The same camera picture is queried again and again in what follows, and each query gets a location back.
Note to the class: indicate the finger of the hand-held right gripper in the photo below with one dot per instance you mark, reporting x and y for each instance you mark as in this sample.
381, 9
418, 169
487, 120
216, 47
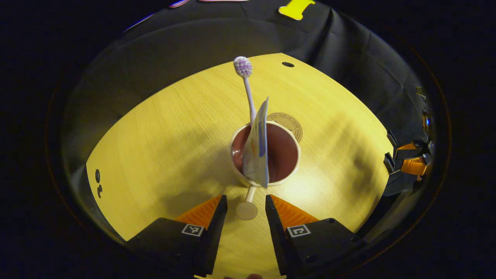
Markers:
412, 166
407, 147

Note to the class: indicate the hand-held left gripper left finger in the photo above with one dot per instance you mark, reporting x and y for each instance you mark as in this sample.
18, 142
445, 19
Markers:
215, 232

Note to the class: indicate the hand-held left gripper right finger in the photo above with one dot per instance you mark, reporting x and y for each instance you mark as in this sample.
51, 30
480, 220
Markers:
277, 232

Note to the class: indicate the beige cup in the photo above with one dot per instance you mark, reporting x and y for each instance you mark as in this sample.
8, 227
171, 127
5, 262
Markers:
283, 155

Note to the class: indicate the white toothpaste tube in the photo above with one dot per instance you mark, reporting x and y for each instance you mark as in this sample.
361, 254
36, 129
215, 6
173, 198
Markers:
257, 155

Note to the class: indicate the round brown coaster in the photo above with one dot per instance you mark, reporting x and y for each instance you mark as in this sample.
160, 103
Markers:
290, 122

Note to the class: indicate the white toothbrush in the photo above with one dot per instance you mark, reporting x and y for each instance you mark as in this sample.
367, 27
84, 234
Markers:
243, 66

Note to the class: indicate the black backdrop cloth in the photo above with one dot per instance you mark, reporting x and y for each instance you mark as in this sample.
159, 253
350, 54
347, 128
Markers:
232, 35

